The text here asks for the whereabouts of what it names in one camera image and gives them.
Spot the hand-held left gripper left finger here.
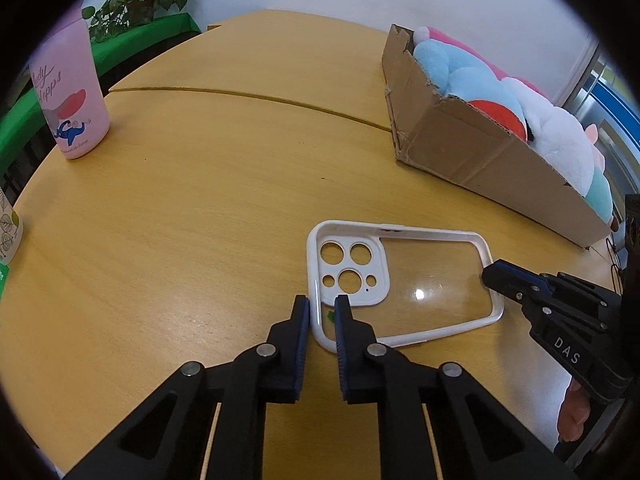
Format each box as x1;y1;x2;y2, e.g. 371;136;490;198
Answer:
62;294;312;480

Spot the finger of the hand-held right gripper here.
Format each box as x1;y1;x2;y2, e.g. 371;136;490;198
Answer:
481;259;542;307
515;266;622;322

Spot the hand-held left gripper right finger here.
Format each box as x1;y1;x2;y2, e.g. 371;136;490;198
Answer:
334;294;581;480

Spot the white clear phone case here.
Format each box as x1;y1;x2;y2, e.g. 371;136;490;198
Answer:
306;219;505;354

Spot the cardboard box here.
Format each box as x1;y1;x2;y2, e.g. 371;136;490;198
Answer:
382;23;622;250

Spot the pink plush toy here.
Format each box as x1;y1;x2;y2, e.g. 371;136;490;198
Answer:
414;25;607;171

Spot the person's right hand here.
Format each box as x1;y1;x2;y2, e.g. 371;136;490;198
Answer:
559;379;592;442

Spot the pale teal plush toy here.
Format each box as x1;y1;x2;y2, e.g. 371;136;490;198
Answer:
582;172;614;225

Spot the white plush toy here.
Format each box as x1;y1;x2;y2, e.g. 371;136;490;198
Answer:
520;92;609;197

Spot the red plush toy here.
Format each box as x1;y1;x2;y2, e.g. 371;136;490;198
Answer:
469;99;529;142

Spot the blue banner strip on glass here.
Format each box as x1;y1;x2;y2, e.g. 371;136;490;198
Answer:
591;76;640;128

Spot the light blue plush toy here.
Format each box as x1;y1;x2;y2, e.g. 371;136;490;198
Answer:
412;40;527;128

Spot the leaf print paper cup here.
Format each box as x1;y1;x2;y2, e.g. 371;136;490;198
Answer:
0;189;25;266

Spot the pink printed bottle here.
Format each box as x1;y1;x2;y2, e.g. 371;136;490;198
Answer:
28;10;111;161

